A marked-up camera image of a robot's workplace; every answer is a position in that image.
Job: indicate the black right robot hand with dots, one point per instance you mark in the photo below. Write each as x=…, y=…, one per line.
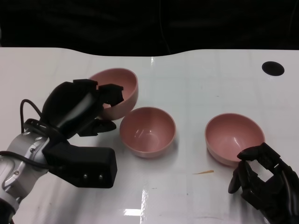
x=278, y=193

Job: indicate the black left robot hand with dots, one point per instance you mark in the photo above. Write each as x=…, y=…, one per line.
x=67, y=107

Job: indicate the pink plastic bowl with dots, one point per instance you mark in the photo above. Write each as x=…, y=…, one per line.
x=233, y=137
x=147, y=133
x=121, y=81

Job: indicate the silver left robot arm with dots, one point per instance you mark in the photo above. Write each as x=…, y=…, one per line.
x=21, y=149

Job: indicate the small orange wood sliver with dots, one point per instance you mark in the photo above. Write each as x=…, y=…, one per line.
x=205, y=172

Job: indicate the black backdrop cloth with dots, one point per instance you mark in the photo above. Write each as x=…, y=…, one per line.
x=93, y=23

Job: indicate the black round table grommet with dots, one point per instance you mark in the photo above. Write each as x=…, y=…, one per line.
x=272, y=68

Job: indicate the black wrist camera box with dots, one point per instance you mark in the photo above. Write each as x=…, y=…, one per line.
x=93, y=161

